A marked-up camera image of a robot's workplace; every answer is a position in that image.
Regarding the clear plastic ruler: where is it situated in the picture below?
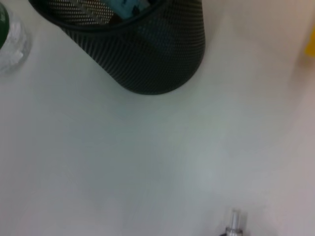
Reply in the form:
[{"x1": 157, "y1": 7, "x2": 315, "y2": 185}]
[{"x1": 73, "y1": 0, "x2": 117, "y2": 26}]

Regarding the water bottle green label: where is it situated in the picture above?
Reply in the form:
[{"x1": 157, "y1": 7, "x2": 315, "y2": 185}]
[{"x1": 0, "y1": 0, "x2": 33, "y2": 75}]

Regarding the yellow plastic bin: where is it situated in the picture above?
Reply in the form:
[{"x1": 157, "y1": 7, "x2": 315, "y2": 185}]
[{"x1": 303, "y1": 24, "x2": 315, "y2": 59}]

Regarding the black mesh pen holder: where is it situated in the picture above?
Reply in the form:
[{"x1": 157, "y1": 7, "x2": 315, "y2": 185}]
[{"x1": 28, "y1": 0, "x2": 207, "y2": 96}]

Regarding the white grey pen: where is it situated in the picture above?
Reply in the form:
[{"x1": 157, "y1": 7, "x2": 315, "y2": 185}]
[{"x1": 218, "y1": 207, "x2": 250, "y2": 236}]

